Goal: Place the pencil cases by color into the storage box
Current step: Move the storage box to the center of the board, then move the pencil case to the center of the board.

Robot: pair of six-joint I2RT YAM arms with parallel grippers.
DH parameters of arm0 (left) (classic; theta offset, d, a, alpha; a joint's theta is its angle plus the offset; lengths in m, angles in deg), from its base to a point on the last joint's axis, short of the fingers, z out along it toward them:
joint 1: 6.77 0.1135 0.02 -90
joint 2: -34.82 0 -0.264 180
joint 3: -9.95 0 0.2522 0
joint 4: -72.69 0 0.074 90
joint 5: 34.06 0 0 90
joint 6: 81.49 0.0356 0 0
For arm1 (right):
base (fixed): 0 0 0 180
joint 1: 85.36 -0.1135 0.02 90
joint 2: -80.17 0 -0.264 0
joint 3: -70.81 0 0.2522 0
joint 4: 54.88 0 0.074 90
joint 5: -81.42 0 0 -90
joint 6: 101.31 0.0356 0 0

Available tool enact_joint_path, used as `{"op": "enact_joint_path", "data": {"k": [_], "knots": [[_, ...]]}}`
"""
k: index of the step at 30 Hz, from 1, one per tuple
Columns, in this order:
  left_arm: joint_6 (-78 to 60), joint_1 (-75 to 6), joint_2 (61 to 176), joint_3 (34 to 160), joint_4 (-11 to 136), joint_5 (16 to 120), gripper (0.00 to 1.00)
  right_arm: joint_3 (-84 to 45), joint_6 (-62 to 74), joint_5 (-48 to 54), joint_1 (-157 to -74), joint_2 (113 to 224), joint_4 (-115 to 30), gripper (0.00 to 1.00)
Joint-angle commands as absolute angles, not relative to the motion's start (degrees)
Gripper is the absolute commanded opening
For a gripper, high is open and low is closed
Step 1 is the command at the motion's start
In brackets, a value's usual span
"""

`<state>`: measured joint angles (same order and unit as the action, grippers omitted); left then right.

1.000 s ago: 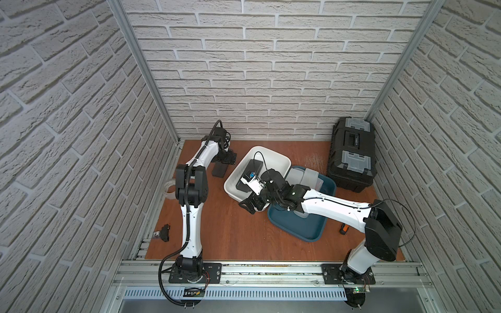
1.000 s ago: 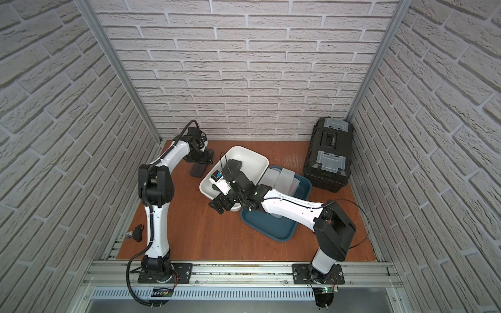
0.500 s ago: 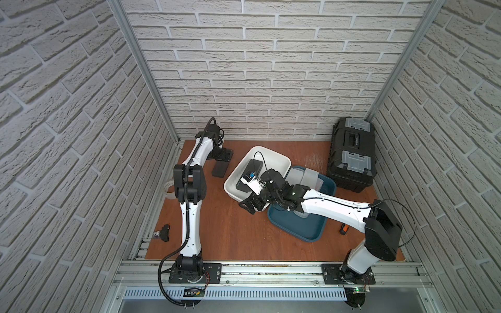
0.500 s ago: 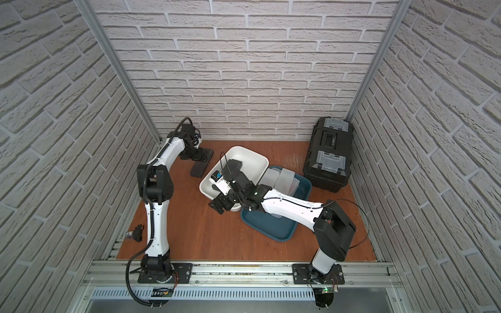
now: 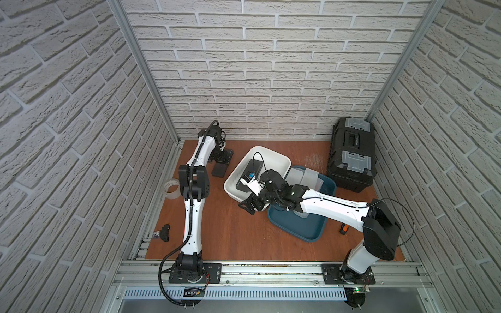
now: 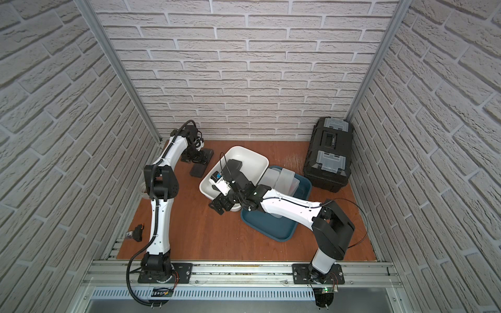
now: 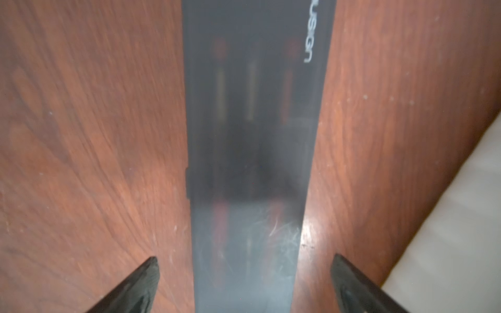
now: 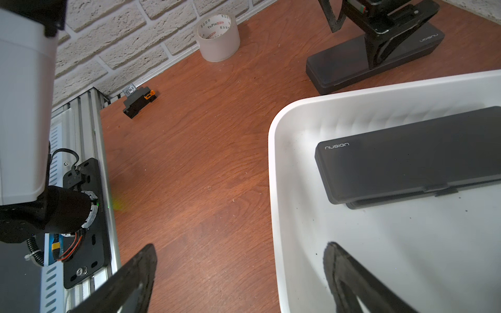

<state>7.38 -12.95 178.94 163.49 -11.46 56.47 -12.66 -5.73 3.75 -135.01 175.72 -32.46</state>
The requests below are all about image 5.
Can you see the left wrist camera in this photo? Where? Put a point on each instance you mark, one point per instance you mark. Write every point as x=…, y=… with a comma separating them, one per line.
x=219, y=136

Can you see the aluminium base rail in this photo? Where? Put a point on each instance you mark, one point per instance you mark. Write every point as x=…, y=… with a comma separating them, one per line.
x=279, y=275

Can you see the clear tape roll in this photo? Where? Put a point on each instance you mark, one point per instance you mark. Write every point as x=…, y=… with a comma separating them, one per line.
x=171, y=189

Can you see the clear pencil case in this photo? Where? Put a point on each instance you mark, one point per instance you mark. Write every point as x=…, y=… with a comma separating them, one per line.
x=306, y=177

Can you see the black plastic toolbox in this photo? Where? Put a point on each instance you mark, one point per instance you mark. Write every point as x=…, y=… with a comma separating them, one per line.
x=352, y=158

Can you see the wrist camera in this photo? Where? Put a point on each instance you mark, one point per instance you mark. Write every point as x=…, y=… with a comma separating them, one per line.
x=219, y=136
x=253, y=183

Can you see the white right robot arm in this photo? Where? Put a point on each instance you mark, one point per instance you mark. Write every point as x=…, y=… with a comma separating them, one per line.
x=374, y=220

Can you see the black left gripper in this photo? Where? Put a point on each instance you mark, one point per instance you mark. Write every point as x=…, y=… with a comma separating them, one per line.
x=223, y=156

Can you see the orange handled screwdriver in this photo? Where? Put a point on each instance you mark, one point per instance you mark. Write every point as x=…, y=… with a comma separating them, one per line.
x=344, y=229

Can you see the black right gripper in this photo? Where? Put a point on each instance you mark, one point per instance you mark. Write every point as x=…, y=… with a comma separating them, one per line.
x=254, y=199

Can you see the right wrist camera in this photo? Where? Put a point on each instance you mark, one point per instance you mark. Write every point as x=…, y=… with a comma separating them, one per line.
x=253, y=183

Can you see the small black clamp part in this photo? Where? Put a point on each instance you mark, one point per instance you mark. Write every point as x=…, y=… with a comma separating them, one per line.
x=163, y=234

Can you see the black pencil case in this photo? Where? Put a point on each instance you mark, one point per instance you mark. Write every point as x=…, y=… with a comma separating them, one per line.
x=219, y=170
x=252, y=169

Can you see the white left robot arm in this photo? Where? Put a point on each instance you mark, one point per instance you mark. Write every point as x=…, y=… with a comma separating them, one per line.
x=195, y=189

